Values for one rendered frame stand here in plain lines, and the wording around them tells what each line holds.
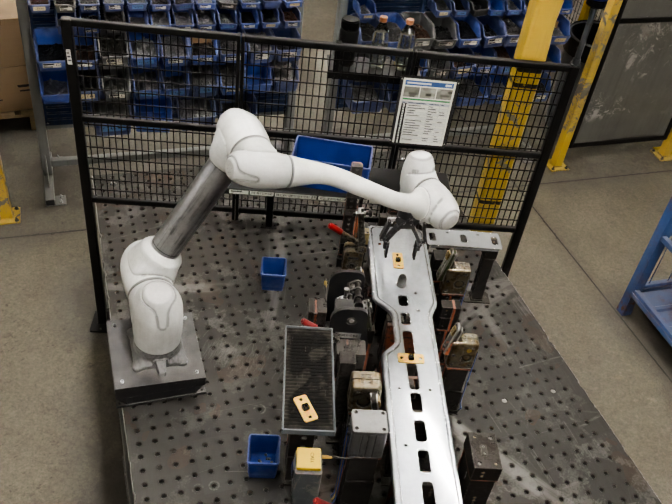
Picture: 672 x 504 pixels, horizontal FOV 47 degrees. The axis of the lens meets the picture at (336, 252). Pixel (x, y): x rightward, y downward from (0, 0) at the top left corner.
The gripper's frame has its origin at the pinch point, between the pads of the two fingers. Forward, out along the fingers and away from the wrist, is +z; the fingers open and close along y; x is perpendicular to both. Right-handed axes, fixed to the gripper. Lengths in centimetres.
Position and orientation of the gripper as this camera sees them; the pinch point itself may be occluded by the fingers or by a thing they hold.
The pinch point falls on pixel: (400, 251)
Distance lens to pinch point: 274.3
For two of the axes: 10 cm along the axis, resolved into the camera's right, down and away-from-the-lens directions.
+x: -0.2, -6.5, 7.6
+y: 9.9, 0.7, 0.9
